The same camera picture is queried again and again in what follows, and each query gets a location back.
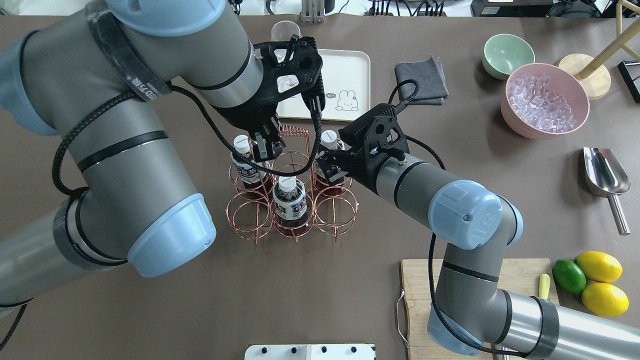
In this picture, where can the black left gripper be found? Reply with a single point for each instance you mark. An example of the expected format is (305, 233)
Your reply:
(241, 116)

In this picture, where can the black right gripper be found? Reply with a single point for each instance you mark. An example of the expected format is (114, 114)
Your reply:
(358, 173)

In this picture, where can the copper wire bottle basket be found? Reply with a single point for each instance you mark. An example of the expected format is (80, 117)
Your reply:
(251, 214)

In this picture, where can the tea bottle white cap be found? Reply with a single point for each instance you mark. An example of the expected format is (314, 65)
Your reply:
(290, 206)

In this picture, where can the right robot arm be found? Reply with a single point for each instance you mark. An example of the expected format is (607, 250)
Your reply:
(469, 312)

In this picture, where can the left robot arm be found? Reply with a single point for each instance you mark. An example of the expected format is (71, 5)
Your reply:
(90, 79)

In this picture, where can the cream rabbit tray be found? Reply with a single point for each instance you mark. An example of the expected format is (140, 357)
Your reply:
(346, 81)

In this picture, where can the clear wine glass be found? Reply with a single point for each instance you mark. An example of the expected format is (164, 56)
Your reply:
(282, 31)

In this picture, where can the grey folded cloth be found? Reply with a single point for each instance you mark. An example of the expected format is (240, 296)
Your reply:
(430, 78)

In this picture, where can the green bowl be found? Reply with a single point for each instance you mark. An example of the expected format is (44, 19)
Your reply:
(504, 53)

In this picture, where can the bamboo cutting board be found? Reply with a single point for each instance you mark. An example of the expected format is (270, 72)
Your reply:
(519, 276)

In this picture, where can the pink bowl with ice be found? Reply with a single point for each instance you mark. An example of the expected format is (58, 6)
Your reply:
(542, 101)

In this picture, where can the yellow plastic knife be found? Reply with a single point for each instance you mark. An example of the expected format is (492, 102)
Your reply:
(544, 286)

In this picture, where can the green lime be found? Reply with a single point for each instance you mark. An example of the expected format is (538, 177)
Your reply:
(569, 276)

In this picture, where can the steel ice scoop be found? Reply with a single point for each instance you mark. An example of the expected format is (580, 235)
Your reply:
(607, 178)

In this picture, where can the wooden cup tree stand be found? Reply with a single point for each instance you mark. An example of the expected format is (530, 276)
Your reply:
(591, 73)

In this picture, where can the upper yellow lemon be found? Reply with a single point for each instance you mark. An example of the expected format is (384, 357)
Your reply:
(599, 266)

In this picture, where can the yellow lemon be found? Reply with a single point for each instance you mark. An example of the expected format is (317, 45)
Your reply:
(599, 266)
(605, 299)

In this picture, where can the lower yellow lemon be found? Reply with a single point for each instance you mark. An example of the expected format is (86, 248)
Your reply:
(605, 299)

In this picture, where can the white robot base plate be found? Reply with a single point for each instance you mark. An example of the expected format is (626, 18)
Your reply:
(322, 351)

